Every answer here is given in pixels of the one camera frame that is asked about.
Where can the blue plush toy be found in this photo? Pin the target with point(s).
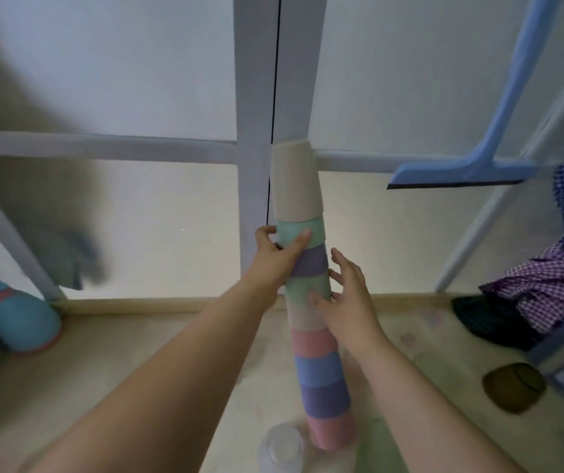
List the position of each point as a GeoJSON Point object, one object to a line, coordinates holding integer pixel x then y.
{"type": "Point", "coordinates": [23, 320]}

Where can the dark olive round bowl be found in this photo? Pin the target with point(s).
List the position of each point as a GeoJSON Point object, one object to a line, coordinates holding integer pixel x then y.
{"type": "Point", "coordinates": [513, 388]}

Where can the person's right forearm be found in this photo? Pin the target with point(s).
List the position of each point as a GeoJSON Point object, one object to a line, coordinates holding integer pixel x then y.
{"type": "Point", "coordinates": [424, 413]}

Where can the person's left forearm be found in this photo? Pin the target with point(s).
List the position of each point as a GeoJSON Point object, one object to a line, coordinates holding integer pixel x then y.
{"type": "Point", "coordinates": [163, 379]}

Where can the stack of pastel plastic cups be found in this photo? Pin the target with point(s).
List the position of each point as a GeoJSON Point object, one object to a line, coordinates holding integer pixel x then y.
{"type": "Point", "coordinates": [319, 369]}

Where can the blue squeegee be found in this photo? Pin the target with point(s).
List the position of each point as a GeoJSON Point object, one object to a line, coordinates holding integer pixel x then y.
{"type": "Point", "coordinates": [459, 173]}

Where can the purple checkered cloth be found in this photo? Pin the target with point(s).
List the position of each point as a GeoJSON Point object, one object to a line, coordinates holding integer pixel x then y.
{"type": "Point", "coordinates": [553, 285]}

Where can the person's right hand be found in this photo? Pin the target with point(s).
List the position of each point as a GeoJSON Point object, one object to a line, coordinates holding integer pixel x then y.
{"type": "Point", "coordinates": [353, 310]}

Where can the white sliding door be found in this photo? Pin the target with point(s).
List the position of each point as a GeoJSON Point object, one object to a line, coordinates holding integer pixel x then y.
{"type": "Point", "coordinates": [254, 68]}
{"type": "Point", "coordinates": [301, 68]}

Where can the person's right thumb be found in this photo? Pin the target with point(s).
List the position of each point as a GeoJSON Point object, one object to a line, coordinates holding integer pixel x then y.
{"type": "Point", "coordinates": [319, 300]}

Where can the black fabric item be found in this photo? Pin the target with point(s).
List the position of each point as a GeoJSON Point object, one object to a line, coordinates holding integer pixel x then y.
{"type": "Point", "coordinates": [489, 320]}

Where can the clear plastic cup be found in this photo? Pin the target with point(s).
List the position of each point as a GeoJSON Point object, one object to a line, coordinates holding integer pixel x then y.
{"type": "Point", "coordinates": [282, 450]}

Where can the person's left hand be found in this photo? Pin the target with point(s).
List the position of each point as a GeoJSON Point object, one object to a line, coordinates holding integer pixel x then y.
{"type": "Point", "coordinates": [267, 265]}

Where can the mint green cup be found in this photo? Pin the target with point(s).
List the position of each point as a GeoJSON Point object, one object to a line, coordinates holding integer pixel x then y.
{"type": "Point", "coordinates": [291, 230]}

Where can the person's left thumb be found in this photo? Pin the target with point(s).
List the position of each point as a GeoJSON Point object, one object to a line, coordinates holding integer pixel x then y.
{"type": "Point", "coordinates": [265, 233]}

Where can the wooden door sill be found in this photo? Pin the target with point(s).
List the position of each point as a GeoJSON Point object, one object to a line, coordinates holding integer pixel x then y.
{"type": "Point", "coordinates": [163, 305]}

